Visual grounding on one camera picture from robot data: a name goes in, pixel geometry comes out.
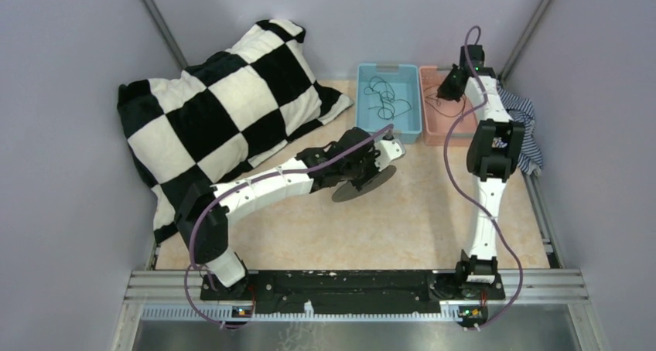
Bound black white checkered blanket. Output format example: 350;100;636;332
116;19;353;243

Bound corner metal profile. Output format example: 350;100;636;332
140;0;188;70
499;0;554;82

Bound blue plastic basket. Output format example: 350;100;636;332
355;63;423;144

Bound black cable in blue basket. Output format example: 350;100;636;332
364;76;414;121

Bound black cable spool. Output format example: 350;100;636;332
331;165;397;203

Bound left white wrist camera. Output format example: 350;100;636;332
374;138;406;169

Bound left corner metal profile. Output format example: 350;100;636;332
140;0;188;70

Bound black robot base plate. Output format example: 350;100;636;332
200;270;506;315

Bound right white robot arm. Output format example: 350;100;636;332
437;43;525;298

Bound aluminium front frame rail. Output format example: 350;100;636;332
112;268;610;350

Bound thin black cable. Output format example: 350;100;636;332
424;84;475;120

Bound right corner metal profile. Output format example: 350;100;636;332
499;0;554;82

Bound blue striped cloth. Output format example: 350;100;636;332
497;83;544;176

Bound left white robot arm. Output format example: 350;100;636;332
174;126;405;300

